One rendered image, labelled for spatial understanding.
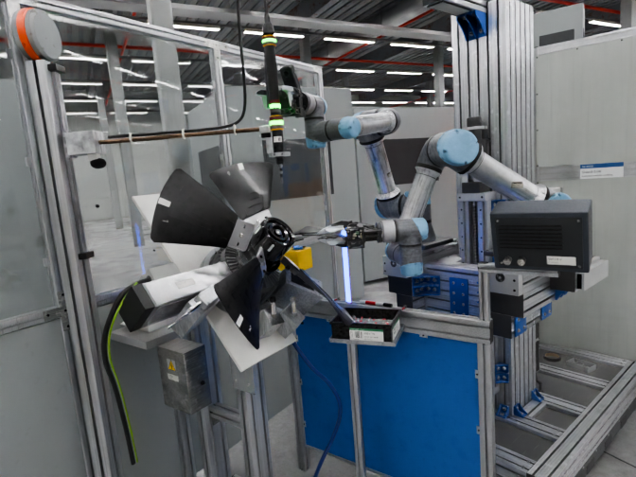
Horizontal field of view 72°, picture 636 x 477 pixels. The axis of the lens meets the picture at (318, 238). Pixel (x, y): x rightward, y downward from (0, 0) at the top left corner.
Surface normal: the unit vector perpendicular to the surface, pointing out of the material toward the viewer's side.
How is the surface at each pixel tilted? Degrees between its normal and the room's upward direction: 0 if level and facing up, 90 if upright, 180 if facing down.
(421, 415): 90
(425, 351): 90
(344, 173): 90
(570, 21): 90
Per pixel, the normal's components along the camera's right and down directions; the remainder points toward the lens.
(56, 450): 0.81, 0.02
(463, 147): 0.05, 0.07
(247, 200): -0.12, -0.47
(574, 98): -0.58, 0.17
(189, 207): 0.51, -0.09
